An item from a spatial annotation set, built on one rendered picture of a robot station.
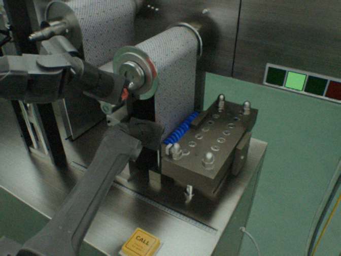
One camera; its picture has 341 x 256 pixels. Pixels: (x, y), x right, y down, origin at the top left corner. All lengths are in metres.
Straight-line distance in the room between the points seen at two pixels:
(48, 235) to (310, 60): 0.81
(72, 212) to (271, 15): 0.75
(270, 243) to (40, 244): 1.71
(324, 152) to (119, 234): 2.20
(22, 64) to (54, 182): 0.54
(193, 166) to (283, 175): 1.65
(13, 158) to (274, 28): 0.96
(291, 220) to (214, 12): 1.52
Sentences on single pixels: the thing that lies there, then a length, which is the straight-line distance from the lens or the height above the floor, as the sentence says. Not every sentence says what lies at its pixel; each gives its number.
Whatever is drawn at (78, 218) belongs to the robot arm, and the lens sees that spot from 0.39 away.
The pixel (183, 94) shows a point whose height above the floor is 1.13.
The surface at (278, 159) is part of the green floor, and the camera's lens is 2.53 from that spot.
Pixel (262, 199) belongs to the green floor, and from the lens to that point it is 2.16.
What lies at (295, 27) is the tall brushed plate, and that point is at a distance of 0.92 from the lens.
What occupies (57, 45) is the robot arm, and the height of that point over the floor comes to 1.37.
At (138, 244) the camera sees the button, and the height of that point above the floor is 0.92.
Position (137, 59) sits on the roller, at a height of 1.30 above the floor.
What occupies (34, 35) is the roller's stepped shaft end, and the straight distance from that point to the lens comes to 0.85.
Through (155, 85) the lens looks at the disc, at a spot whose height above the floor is 1.24.
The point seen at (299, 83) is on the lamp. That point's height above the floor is 1.18.
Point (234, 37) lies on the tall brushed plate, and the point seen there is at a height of 1.28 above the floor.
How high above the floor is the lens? 1.57
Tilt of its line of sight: 35 degrees down
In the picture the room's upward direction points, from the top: straight up
